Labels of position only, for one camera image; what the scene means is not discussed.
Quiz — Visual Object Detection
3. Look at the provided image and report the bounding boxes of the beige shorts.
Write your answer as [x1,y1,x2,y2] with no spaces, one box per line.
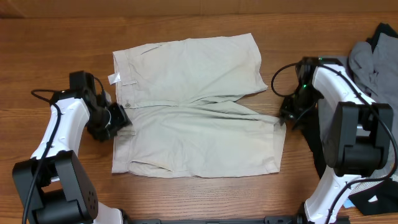
[109,34,286,178]

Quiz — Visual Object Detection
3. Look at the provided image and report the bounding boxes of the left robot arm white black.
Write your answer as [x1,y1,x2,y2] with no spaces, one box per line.
[12,71,131,224]

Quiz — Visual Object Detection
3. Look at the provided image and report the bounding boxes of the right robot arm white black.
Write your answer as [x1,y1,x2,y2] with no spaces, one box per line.
[265,57,397,223]

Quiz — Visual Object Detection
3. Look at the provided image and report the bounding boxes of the grey garment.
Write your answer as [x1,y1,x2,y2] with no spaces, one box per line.
[318,33,397,178]

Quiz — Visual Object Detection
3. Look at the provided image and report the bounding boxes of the light blue cloth piece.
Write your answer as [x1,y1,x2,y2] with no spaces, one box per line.
[343,199,355,208]

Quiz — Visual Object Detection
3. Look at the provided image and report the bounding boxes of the black garment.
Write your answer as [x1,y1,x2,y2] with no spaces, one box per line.
[302,23,397,215]

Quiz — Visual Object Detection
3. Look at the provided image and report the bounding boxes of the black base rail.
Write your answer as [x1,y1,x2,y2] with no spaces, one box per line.
[121,210,314,224]

